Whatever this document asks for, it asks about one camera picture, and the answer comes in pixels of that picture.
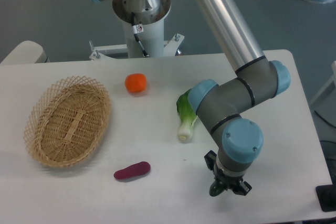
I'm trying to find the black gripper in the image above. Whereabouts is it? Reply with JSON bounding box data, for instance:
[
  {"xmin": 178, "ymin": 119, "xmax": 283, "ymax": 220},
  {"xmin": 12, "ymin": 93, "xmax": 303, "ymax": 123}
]
[{"xmin": 204, "ymin": 150, "xmax": 252, "ymax": 196}]

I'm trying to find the dark green cucumber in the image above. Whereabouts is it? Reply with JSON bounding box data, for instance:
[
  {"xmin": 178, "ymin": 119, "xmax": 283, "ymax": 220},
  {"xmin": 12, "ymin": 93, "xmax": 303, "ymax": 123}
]
[{"xmin": 209, "ymin": 180, "xmax": 227, "ymax": 197}]

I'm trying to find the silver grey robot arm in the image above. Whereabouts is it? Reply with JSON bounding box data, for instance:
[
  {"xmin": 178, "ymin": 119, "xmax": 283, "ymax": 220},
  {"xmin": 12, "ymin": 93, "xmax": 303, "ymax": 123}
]
[{"xmin": 92, "ymin": 0, "xmax": 290, "ymax": 197}]

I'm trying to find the green bok choy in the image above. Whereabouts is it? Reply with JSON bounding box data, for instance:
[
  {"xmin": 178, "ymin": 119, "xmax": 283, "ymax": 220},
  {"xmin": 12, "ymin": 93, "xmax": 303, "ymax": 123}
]
[{"xmin": 176, "ymin": 89, "xmax": 198, "ymax": 143}]

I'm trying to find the purple sweet potato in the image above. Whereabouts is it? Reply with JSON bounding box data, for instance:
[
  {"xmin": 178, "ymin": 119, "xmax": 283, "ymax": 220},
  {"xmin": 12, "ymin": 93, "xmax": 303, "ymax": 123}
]
[{"xmin": 113, "ymin": 161, "xmax": 151, "ymax": 180}]

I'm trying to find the black device at edge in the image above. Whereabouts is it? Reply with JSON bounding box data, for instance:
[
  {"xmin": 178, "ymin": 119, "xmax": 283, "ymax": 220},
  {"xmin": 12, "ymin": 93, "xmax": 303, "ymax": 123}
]
[{"xmin": 316, "ymin": 185, "xmax": 335, "ymax": 212}]

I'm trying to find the orange persimmon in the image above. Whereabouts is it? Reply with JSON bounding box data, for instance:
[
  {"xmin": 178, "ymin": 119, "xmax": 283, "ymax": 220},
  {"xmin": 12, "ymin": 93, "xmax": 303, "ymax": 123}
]
[{"xmin": 124, "ymin": 73, "xmax": 147, "ymax": 93}]

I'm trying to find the woven wicker basket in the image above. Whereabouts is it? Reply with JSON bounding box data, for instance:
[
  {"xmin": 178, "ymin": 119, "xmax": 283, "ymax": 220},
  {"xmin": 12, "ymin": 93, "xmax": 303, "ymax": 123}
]
[{"xmin": 24, "ymin": 76, "xmax": 111, "ymax": 168}]

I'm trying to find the white chair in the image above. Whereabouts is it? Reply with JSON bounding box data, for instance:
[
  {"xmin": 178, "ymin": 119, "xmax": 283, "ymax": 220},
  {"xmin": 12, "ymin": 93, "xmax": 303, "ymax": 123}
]
[{"xmin": 1, "ymin": 40, "xmax": 50, "ymax": 66}]

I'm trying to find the white frame at right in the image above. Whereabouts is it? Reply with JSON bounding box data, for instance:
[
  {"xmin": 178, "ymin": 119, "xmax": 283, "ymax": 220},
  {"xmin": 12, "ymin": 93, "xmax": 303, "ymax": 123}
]
[{"xmin": 310, "ymin": 61, "xmax": 335, "ymax": 109}]

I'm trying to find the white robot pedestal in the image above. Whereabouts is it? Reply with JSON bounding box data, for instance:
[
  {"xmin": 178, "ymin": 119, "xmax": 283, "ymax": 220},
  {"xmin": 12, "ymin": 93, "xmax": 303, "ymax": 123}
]
[{"xmin": 89, "ymin": 18, "xmax": 185, "ymax": 60}]

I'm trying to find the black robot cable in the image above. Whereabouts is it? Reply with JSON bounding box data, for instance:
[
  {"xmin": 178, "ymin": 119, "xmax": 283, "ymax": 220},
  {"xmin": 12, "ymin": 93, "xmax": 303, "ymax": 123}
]
[{"xmin": 130, "ymin": 12, "xmax": 150, "ymax": 58}]

